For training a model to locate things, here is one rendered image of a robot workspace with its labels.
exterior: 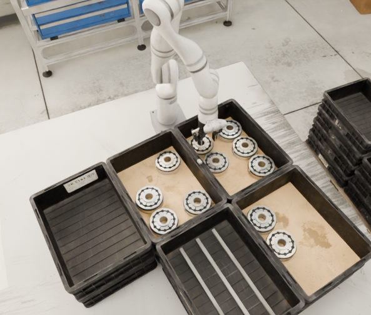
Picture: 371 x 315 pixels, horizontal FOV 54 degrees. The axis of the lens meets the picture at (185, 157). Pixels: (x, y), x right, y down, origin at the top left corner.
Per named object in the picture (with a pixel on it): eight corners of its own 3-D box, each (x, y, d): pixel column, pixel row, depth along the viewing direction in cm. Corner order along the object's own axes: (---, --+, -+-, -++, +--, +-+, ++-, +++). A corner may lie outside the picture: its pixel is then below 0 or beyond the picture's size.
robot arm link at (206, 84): (202, 104, 126) (183, 75, 116) (204, 86, 131) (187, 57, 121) (221, 99, 123) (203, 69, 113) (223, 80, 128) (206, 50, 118)
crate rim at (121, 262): (30, 199, 133) (27, 196, 131) (105, 163, 141) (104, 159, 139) (69, 296, 113) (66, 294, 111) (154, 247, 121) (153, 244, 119)
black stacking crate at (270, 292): (157, 257, 129) (154, 245, 119) (227, 216, 137) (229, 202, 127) (221, 367, 109) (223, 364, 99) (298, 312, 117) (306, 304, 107)
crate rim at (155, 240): (105, 163, 141) (104, 159, 139) (172, 130, 149) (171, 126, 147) (154, 247, 121) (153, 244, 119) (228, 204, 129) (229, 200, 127)
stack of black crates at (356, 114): (303, 140, 238) (322, 91, 201) (342, 127, 243) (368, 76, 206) (340, 190, 216) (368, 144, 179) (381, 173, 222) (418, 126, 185)
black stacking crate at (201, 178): (111, 176, 149) (104, 160, 139) (173, 144, 157) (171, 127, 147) (157, 256, 129) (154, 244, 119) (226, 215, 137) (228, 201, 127)
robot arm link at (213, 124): (205, 134, 134) (206, 123, 129) (193, 114, 140) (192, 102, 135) (228, 126, 136) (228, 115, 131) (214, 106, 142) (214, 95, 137)
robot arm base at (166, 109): (154, 112, 170) (152, 87, 155) (172, 107, 172) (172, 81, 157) (161, 127, 165) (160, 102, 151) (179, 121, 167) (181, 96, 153)
